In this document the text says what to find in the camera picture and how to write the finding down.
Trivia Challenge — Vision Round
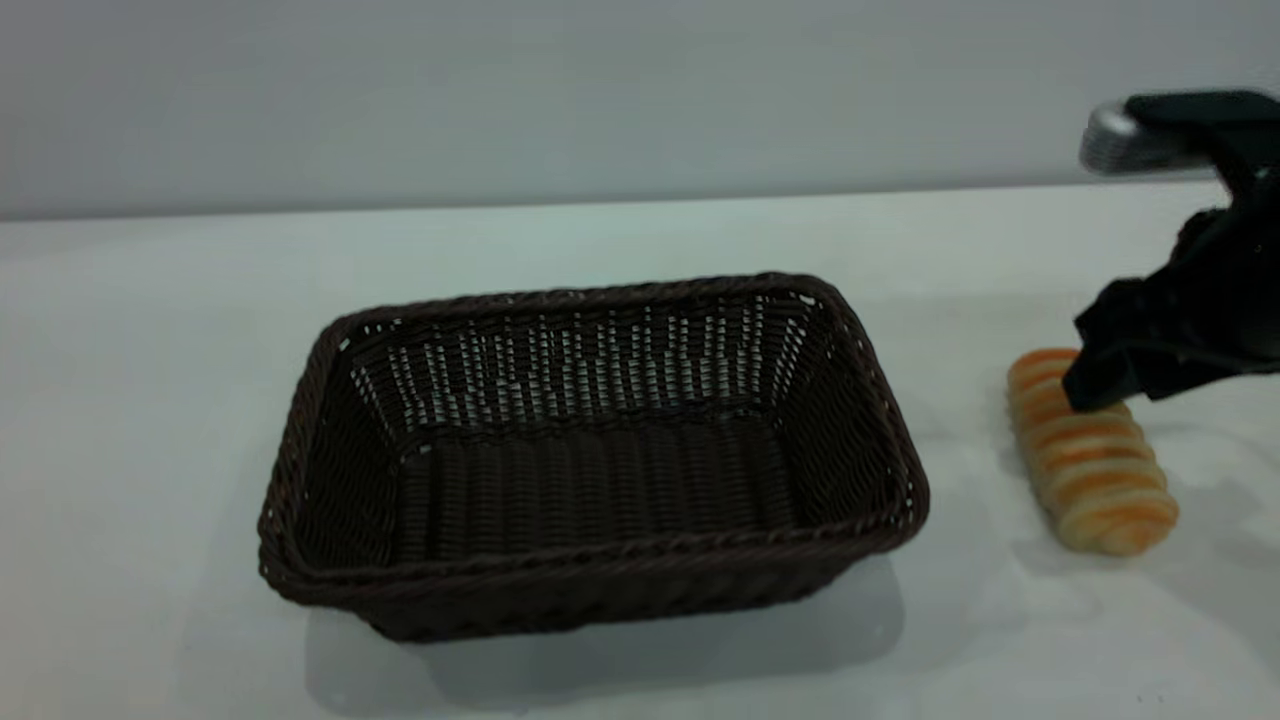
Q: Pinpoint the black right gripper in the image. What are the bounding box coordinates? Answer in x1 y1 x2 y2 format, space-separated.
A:
1061 165 1280 412

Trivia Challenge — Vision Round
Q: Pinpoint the dark brown wicker basket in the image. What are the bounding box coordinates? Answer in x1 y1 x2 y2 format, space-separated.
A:
257 271 931 643

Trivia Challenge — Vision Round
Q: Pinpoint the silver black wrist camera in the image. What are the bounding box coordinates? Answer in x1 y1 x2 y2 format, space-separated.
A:
1078 90 1280 178

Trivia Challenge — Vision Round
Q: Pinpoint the striped golden bread roll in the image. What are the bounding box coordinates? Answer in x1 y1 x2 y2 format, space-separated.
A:
1005 346 1180 558

